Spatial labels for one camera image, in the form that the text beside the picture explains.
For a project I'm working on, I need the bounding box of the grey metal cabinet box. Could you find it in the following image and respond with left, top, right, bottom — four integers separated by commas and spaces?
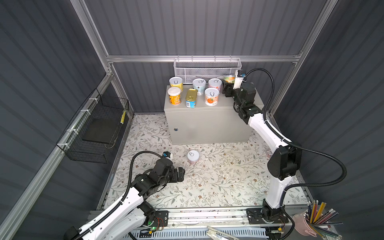
164, 85, 253, 145

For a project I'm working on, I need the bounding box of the black wire basket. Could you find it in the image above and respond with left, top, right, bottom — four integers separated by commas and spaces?
57, 91, 130, 164

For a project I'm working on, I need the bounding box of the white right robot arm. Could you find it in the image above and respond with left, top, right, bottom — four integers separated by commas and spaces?
222, 82, 302, 223

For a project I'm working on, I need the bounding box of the pink can pull-tab lid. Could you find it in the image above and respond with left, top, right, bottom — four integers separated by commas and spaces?
208, 78, 223, 93

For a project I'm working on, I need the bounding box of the pink cup with pencils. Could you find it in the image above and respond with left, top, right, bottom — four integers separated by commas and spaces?
293, 200, 343, 240

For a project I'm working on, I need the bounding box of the gold rectangular tin can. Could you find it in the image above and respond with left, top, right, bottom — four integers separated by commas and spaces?
186, 88, 198, 108

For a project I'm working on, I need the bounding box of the yellow orange can plastic lid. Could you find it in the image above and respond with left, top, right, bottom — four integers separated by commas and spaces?
167, 87, 182, 106

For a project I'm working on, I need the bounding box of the white wire mesh basket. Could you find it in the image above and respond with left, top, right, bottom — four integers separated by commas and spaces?
173, 58, 242, 85

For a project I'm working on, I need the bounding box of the orange can pull-tab lid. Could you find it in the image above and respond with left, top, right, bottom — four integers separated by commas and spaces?
205, 88, 220, 107

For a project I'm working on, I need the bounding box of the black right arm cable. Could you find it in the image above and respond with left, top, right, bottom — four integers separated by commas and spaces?
244, 68, 348, 240

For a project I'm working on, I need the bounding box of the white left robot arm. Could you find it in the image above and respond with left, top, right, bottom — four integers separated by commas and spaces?
63, 158, 185, 240

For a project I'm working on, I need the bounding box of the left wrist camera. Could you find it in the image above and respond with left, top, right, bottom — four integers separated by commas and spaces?
163, 152, 173, 160

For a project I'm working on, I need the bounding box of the orange green can plastic lid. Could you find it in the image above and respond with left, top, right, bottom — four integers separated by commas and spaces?
223, 75, 236, 84

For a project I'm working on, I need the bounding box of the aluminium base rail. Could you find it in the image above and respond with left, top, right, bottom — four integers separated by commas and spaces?
86, 205, 310, 240

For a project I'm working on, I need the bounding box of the pink can white lid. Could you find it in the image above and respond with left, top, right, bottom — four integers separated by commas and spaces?
187, 150, 200, 165

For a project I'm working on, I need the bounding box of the yellow can pull-tab lid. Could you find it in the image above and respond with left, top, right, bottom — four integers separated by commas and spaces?
169, 77, 184, 92

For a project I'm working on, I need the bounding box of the yellow tag on basket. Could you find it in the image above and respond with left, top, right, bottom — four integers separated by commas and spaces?
120, 110, 126, 125

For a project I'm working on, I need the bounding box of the blue can white lid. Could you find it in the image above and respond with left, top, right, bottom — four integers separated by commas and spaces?
193, 78, 207, 96

